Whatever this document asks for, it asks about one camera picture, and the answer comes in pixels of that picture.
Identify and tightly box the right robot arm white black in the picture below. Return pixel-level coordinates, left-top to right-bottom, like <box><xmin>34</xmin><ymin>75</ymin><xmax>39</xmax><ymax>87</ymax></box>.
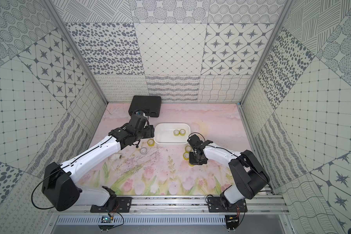
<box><xmin>189</xmin><ymin>140</ymin><xmax>270</xmax><ymax>211</ymax></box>

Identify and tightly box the right black controller board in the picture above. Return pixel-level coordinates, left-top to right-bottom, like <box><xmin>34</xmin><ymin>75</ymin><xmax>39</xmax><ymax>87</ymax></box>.
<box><xmin>225</xmin><ymin>215</ymin><xmax>240</xmax><ymax>232</ymax></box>

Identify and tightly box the aluminium mounting rail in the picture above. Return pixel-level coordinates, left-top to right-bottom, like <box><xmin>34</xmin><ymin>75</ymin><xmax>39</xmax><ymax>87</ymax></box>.
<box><xmin>48</xmin><ymin>194</ymin><xmax>290</xmax><ymax>216</ymax></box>

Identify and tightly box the grey clear tape roll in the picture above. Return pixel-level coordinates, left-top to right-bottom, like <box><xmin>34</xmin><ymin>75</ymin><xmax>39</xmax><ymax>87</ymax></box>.
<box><xmin>140</xmin><ymin>147</ymin><xmax>148</xmax><ymax>155</ymax></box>

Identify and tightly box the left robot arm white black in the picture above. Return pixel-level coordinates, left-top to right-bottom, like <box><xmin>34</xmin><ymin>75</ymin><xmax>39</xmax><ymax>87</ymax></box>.
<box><xmin>42</xmin><ymin>109</ymin><xmax>155</xmax><ymax>212</ymax></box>

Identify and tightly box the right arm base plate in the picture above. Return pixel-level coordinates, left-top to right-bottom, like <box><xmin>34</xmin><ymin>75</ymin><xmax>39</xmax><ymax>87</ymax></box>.
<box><xmin>205</xmin><ymin>195</ymin><xmax>248</xmax><ymax>213</ymax></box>

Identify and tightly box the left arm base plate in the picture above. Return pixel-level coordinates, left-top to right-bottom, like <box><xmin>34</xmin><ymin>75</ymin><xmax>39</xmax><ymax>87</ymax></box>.
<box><xmin>90</xmin><ymin>197</ymin><xmax>133</xmax><ymax>213</ymax></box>

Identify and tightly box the black plastic tool case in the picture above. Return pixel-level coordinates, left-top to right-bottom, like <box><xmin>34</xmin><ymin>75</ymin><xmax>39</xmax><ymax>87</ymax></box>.
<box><xmin>128</xmin><ymin>96</ymin><xmax>162</xmax><ymax>118</ymax></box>

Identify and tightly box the white slotted cable duct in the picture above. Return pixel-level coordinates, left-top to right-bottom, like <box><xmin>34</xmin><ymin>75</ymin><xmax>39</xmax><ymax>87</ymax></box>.
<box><xmin>57</xmin><ymin>214</ymin><xmax>225</xmax><ymax>225</ymax></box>

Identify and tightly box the white plastic storage box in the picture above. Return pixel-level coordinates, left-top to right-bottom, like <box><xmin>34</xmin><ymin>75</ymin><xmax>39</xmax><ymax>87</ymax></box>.
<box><xmin>154</xmin><ymin>123</ymin><xmax>191</xmax><ymax>145</ymax></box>

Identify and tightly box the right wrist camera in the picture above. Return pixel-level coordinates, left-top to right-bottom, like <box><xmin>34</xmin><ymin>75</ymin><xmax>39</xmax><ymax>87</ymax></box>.
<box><xmin>187</xmin><ymin>134</ymin><xmax>213</xmax><ymax>150</ymax></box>

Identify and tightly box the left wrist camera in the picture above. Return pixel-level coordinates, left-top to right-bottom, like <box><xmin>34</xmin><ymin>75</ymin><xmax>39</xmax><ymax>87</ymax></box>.
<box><xmin>133</xmin><ymin>109</ymin><xmax>149</xmax><ymax>119</ymax></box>

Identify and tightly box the left green circuit board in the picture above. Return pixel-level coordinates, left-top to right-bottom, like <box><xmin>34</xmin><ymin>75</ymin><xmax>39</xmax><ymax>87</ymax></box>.
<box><xmin>98</xmin><ymin>216</ymin><xmax>114</xmax><ymax>232</ymax></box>

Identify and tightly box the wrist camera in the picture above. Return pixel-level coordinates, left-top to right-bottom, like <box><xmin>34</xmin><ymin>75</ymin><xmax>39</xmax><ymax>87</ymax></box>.
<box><xmin>133</xmin><ymin>109</ymin><xmax>149</xmax><ymax>119</ymax></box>
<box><xmin>187</xmin><ymin>134</ymin><xmax>213</xmax><ymax>150</ymax></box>

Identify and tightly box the yellow tape roll top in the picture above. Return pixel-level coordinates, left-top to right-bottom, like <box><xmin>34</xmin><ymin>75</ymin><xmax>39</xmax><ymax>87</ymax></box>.
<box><xmin>185</xmin><ymin>145</ymin><xmax>192</xmax><ymax>152</ymax></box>

